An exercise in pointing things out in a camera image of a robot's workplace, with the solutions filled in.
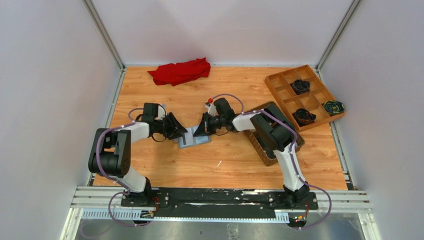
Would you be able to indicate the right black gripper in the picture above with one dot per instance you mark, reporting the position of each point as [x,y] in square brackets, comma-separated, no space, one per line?
[209,123]

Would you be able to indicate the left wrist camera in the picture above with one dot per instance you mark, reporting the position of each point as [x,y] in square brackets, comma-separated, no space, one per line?
[161,112]

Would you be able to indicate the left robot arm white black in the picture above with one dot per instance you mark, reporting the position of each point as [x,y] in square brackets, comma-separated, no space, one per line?
[110,155]

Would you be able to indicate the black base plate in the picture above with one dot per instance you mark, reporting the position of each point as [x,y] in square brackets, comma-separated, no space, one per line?
[219,203]

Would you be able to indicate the blue yellow rolled tie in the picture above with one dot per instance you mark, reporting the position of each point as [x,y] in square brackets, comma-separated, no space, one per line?
[333,107]

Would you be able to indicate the black rolled belt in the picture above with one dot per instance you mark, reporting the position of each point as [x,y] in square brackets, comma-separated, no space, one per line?
[300,86]

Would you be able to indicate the dark brown rolled belt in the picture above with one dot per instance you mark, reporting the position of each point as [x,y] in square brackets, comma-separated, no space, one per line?
[303,117]

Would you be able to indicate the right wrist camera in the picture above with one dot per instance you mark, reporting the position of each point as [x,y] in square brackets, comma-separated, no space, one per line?
[211,109]

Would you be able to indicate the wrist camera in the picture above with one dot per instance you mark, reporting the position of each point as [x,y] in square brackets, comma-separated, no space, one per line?
[161,112]
[211,109]

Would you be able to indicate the woven wicker basket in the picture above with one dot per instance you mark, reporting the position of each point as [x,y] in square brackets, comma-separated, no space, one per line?
[265,153]

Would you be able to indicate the aluminium frame rail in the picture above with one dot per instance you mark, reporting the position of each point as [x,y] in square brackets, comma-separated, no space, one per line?
[102,202]

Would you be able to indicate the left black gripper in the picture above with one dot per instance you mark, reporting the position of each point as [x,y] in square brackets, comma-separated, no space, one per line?
[168,125]

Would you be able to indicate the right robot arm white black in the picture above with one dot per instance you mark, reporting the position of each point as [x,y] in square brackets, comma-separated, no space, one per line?
[275,131]

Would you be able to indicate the red cloth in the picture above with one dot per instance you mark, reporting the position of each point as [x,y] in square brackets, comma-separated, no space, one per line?
[181,72]

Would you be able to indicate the wooden compartment tray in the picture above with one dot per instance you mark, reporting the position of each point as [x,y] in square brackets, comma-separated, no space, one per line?
[279,84]

